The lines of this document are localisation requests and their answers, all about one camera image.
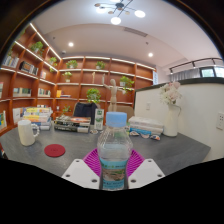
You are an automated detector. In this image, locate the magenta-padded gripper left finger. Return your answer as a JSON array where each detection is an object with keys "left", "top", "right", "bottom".
[{"left": 61, "top": 148, "right": 101, "bottom": 190}]

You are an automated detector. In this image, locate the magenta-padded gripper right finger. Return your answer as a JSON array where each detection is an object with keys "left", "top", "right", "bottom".
[{"left": 126, "top": 148, "right": 166, "bottom": 190}]

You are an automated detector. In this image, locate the clear blue-capped water bottle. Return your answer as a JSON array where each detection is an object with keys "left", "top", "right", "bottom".
[{"left": 96, "top": 111, "right": 134, "bottom": 192}]

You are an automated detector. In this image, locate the flat round red coaster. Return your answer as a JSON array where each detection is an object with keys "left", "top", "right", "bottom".
[{"left": 43, "top": 143, "right": 67, "bottom": 158}]

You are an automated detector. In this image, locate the white book stack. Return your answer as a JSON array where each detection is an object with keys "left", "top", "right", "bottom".
[{"left": 128, "top": 115, "right": 165, "bottom": 136}]

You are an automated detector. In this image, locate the dark book stack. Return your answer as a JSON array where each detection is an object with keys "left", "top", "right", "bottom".
[{"left": 53, "top": 115, "right": 92, "bottom": 134}]

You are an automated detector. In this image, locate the white vase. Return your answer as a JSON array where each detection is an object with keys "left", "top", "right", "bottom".
[{"left": 162, "top": 103, "right": 183, "bottom": 138}]

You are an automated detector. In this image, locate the dark office chair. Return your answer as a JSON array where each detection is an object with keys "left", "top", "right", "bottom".
[{"left": 72, "top": 101, "right": 100, "bottom": 126}]

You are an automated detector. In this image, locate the tan chair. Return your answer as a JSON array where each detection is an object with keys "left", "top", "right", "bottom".
[{"left": 117, "top": 104, "right": 135, "bottom": 118}]

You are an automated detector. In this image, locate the white ceramic mug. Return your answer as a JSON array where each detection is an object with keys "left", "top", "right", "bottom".
[{"left": 17, "top": 119, "right": 40, "bottom": 147}]

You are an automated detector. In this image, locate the wooden artist mannequin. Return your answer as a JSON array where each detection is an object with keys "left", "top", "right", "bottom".
[{"left": 101, "top": 73, "right": 126, "bottom": 113}]

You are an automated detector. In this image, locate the wooden shelf unit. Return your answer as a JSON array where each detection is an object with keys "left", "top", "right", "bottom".
[{"left": 0, "top": 22, "right": 158, "bottom": 134}]

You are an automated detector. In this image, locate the grey curtain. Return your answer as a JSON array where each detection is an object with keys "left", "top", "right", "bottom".
[{"left": 169, "top": 68, "right": 201, "bottom": 83}]

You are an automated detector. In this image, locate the window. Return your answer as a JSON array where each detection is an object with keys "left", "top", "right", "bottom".
[{"left": 199, "top": 65, "right": 224, "bottom": 78}]

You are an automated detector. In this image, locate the branched globe ceiling lamp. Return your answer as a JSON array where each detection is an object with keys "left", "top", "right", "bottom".
[{"left": 93, "top": 0, "right": 147, "bottom": 26}]

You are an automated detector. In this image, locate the large white wall socket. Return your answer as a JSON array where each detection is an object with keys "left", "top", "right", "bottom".
[{"left": 215, "top": 111, "right": 224, "bottom": 131}]

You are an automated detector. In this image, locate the black track light rail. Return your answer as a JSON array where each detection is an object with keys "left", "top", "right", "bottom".
[{"left": 168, "top": 57, "right": 224, "bottom": 75}]

